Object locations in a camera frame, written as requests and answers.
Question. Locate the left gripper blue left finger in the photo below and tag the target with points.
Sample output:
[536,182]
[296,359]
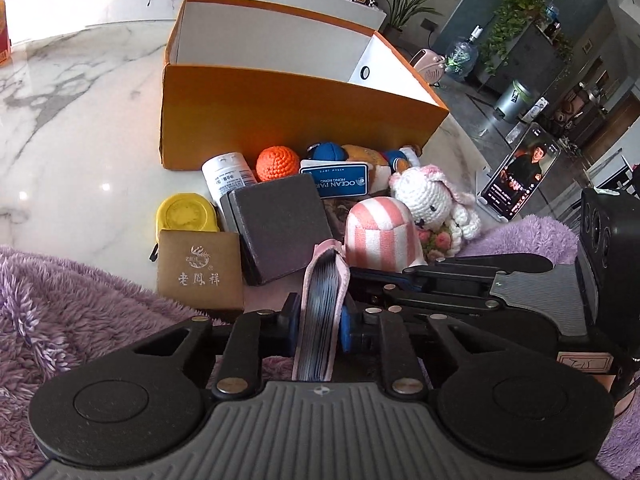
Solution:
[288,324]

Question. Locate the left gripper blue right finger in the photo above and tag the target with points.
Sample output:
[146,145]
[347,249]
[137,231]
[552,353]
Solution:
[355,336]

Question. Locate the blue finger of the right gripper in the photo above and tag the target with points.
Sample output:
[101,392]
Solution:
[368,278]

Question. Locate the pink white striped plush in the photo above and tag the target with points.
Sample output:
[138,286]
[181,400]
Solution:
[380,235]

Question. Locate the dark grey gift box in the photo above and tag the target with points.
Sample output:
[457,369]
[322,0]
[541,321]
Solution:
[278,222]

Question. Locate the white crochet bunny doll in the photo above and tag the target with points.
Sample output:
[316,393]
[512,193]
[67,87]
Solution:
[445,217]

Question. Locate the blue Ocean Park card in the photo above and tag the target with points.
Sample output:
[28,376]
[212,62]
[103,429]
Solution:
[337,179]

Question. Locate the yellow tape measure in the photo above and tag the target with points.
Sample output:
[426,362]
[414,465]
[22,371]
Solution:
[185,212]

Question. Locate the orange crochet ball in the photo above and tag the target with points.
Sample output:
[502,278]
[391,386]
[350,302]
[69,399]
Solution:
[277,162]

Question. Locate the white pill bottle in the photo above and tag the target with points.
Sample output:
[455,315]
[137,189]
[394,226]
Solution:
[225,173]

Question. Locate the acrylic photo stand display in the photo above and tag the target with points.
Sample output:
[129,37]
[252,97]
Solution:
[503,192]

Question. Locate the silver trash bin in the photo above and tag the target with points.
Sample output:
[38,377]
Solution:
[514,101]

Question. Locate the pink small heater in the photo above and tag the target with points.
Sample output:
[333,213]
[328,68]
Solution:
[429,65]

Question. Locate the orange cardboard box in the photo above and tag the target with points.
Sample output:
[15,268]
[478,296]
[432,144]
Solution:
[244,75]

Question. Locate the water jug with pump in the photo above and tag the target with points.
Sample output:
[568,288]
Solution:
[461,55]

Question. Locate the potted long leaf plant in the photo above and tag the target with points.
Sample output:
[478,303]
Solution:
[399,12]

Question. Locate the hanging green vine plant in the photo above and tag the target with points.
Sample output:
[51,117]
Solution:
[510,20]

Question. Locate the black camera box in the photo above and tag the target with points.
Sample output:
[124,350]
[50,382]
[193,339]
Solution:
[608,253]

